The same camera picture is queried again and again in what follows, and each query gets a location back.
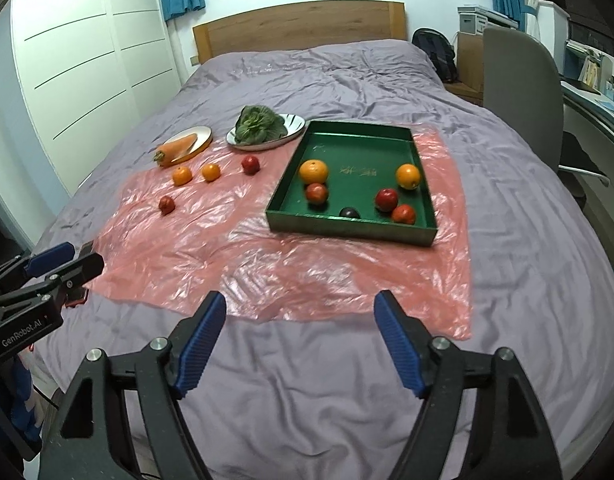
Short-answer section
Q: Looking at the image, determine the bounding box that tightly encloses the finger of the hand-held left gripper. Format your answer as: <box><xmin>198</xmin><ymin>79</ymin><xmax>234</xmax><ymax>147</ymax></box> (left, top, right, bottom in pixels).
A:
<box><xmin>0</xmin><ymin>241</ymin><xmax>75</xmax><ymax>289</ymax></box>
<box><xmin>0</xmin><ymin>252</ymin><xmax>105</xmax><ymax>311</ymax></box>

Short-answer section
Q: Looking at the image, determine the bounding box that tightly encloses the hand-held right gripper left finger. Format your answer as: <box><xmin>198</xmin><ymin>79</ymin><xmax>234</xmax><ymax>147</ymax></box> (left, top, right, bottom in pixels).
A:
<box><xmin>39</xmin><ymin>291</ymin><xmax>228</xmax><ymax>480</ymax></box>

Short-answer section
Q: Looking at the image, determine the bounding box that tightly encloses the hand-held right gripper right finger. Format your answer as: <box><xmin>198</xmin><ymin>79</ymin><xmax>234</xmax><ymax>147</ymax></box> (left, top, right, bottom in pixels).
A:
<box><xmin>373</xmin><ymin>290</ymin><xmax>560</xmax><ymax>480</ymax></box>

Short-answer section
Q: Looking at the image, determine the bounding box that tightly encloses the green tray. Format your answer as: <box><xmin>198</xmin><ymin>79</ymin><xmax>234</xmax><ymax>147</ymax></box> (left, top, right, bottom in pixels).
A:
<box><xmin>265</xmin><ymin>120</ymin><xmax>439</xmax><ymax>247</ymax></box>

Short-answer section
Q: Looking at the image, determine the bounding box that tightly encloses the medium orange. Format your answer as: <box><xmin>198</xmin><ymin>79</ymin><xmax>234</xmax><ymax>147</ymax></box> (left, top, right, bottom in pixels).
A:
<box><xmin>395</xmin><ymin>163</ymin><xmax>421</xmax><ymax>190</ymax></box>

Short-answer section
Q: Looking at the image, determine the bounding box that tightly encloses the large orange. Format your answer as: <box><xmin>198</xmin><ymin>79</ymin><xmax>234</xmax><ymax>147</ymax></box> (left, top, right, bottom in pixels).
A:
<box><xmin>299</xmin><ymin>159</ymin><xmax>330</xmax><ymax>185</ymax></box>

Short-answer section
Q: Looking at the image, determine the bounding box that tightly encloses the pink plastic sheet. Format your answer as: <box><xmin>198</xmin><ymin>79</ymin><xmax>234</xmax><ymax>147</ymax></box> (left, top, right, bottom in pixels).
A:
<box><xmin>84</xmin><ymin>127</ymin><xmax>473</xmax><ymax>341</ymax></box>

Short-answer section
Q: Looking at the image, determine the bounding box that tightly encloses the carrot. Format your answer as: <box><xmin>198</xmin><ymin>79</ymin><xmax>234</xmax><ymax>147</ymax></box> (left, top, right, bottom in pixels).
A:
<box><xmin>153</xmin><ymin>133</ymin><xmax>200</xmax><ymax>167</ymax></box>

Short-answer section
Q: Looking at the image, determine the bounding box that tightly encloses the white plate gold rim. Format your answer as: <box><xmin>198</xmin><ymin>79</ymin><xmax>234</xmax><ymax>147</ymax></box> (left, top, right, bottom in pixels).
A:
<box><xmin>169</xmin><ymin>126</ymin><xmax>214</xmax><ymax>165</ymax></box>

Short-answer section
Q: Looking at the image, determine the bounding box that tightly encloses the white wardrobe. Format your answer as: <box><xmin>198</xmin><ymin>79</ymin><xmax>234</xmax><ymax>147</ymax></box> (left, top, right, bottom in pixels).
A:
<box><xmin>9</xmin><ymin>0</ymin><xmax>183</xmax><ymax>196</ymax></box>

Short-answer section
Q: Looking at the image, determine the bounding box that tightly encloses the green bok choy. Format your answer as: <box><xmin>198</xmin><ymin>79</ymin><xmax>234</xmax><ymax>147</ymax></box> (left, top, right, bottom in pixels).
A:
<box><xmin>234</xmin><ymin>105</ymin><xmax>289</xmax><ymax>144</ymax></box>

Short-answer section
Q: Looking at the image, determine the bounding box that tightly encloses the striped white plate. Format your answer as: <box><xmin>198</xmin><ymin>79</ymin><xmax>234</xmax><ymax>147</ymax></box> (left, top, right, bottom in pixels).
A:
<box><xmin>226</xmin><ymin>114</ymin><xmax>306</xmax><ymax>152</ymax></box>

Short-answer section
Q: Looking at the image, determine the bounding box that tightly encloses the grey chair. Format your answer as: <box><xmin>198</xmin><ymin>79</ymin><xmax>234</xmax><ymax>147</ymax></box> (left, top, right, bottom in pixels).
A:
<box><xmin>482</xmin><ymin>26</ymin><xmax>610</xmax><ymax>196</ymax></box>

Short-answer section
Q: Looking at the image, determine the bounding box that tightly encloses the wooden nightstand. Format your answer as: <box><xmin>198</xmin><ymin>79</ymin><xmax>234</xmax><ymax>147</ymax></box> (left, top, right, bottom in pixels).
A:
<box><xmin>444</xmin><ymin>32</ymin><xmax>488</xmax><ymax>106</ymax></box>

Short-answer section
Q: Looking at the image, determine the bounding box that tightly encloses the black backpack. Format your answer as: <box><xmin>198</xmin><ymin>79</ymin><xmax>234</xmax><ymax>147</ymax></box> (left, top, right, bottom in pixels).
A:
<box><xmin>411</xmin><ymin>27</ymin><xmax>459</xmax><ymax>83</ymax></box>

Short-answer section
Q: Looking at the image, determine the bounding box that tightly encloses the white desk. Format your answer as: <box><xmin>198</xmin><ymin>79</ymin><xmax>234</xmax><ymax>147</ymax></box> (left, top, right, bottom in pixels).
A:
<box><xmin>560</xmin><ymin>80</ymin><xmax>614</xmax><ymax>171</ymax></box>

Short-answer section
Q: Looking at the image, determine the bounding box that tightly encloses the wooden headboard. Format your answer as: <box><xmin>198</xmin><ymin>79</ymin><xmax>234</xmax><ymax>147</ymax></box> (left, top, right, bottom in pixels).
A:
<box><xmin>193</xmin><ymin>1</ymin><xmax>407</xmax><ymax>65</ymax></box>

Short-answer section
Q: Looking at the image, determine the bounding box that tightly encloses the white printer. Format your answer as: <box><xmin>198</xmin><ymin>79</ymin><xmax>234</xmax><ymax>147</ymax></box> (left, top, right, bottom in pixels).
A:
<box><xmin>457</xmin><ymin>5</ymin><xmax>520</xmax><ymax>36</ymax></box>

